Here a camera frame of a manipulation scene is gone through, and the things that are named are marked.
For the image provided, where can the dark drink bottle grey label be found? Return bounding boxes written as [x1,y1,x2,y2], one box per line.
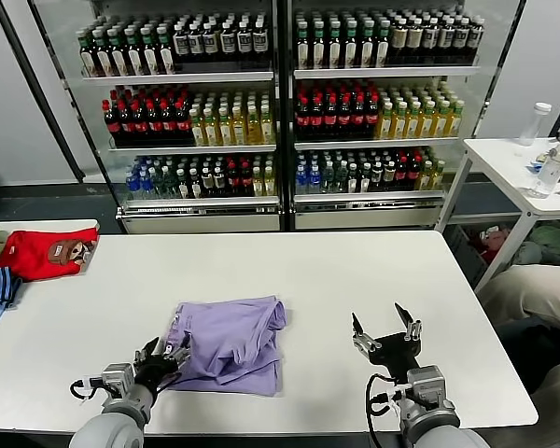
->
[188,22,204,65]
[219,21,238,64]
[202,21,219,64]
[253,21,270,63]
[236,21,254,63]
[173,23,190,66]

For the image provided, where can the red shirt bear print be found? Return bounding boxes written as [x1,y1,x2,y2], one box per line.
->
[0,228,101,285]

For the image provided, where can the green garment pile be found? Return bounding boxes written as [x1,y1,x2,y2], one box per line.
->
[513,220,560,270]

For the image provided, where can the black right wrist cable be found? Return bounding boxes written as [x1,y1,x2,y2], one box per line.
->
[363,372,402,448]

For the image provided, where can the dark tea bottle green cap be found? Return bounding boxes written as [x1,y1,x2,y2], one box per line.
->
[156,25,175,77]
[359,20,376,70]
[93,29,113,78]
[312,21,327,70]
[375,20,392,69]
[296,21,311,70]
[328,21,343,70]
[108,28,129,77]
[77,30,98,79]
[343,21,359,70]
[140,26,161,77]
[124,27,145,77]

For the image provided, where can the black storage crate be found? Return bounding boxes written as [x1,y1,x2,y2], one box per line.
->
[442,223,490,282]

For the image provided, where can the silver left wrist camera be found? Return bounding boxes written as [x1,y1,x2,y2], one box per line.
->
[101,363,137,398]

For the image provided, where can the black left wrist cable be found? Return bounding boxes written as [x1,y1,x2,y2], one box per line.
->
[69,376,105,400]

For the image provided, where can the dark drink bottle beige label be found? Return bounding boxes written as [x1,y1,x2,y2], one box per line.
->
[469,17,485,64]
[439,17,455,65]
[423,18,440,65]
[454,17,470,65]
[391,19,408,66]
[407,18,425,66]

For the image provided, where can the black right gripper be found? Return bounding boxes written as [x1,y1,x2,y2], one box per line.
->
[351,301,424,374]

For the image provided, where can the cola bottle red cap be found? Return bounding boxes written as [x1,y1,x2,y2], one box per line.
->
[365,93,380,140]
[147,99,164,146]
[323,94,339,141]
[309,95,325,142]
[175,98,192,145]
[103,100,121,147]
[161,98,178,146]
[118,100,135,147]
[296,95,311,142]
[395,156,409,192]
[408,155,422,191]
[226,161,241,198]
[132,99,150,147]
[337,94,353,141]
[240,161,255,198]
[351,93,367,141]

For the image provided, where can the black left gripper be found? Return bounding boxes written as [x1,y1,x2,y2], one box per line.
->
[133,333,191,388]

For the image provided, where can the red garment pile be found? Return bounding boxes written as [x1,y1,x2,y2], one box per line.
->
[469,225,513,265]

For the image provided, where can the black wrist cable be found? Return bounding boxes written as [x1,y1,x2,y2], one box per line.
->
[363,372,402,448]
[69,376,105,400]

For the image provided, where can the clear bottle white cap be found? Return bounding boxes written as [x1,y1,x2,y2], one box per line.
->
[517,103,553,147]

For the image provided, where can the open beverage display cooler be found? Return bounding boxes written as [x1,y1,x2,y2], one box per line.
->
[280,0,527,232]
[26,0,291,235]

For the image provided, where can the white side table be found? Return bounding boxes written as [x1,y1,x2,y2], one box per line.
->
[435,136,560,293]

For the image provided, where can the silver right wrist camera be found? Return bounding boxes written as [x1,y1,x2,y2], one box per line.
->
[404,366,449,408]

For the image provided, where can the purple shirt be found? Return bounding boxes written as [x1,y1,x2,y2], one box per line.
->
[161,294,288,398]

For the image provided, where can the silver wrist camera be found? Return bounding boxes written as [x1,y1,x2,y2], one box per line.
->
[101,363,137,398]
[404,366,449,408]

